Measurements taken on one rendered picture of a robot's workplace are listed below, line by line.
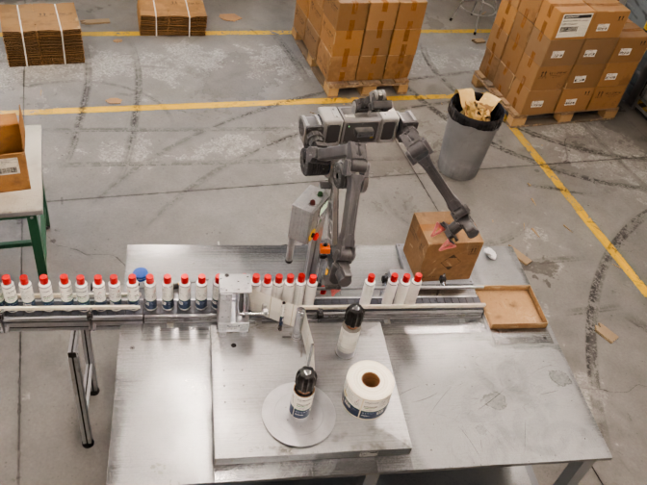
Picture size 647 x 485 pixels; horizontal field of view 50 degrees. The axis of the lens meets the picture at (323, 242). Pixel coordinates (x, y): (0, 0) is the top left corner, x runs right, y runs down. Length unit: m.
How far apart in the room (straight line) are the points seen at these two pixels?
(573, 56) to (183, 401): 4.77
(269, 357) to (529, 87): 4.19
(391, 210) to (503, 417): 2.49
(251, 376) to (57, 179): 2.83
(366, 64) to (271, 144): 1.29
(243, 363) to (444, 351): 0.96
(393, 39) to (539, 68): 1.30
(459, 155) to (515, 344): 2.47
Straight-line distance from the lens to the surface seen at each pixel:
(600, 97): 7.17
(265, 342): 3.17
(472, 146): 5.65
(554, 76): 6.65
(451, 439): 3.12
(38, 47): 6.71
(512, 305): 3.73
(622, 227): 6.08
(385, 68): 6.64
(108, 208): 5.14
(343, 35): 6.29
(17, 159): 4.00
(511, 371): 3.44
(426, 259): 3.52
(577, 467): 3.46
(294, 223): 2.99
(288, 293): 3.23
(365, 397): 2.89
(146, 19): 7.18
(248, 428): 2.92
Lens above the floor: 3.36
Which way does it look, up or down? 43 degrees down
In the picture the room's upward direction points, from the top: 11 degrees clockwise
